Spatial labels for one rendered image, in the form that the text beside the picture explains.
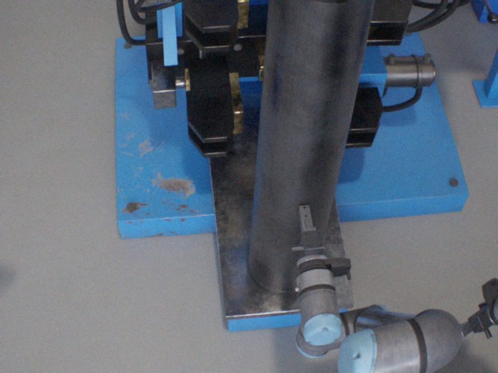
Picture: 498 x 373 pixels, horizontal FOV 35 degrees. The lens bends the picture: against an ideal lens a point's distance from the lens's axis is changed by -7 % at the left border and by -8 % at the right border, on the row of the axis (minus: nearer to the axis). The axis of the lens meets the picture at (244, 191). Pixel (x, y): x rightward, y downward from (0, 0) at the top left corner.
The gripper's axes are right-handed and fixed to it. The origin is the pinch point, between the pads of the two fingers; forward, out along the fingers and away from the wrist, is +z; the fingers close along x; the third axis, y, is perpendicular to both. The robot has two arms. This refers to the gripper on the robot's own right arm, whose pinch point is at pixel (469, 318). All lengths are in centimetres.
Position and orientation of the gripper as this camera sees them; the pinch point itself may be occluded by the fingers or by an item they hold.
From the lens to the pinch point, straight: 228.0
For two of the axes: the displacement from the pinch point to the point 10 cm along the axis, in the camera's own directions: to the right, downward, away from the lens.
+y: 4.6, 8.9, -0.7
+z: -3.4, 2.5, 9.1
